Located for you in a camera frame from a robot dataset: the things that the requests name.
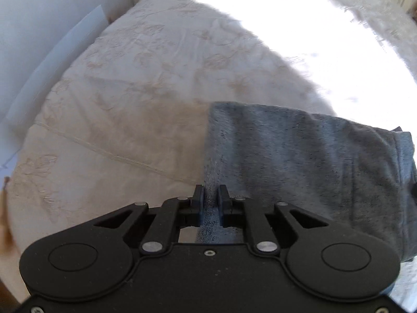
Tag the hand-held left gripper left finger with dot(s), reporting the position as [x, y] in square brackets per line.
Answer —
[197, 202]

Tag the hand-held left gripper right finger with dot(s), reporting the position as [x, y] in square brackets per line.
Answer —
[223, 202]

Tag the grey-blue speckled pants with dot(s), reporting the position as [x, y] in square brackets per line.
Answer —
[293, 156]

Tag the cream embroidered bedspread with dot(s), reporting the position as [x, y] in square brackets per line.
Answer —
[130, 88]

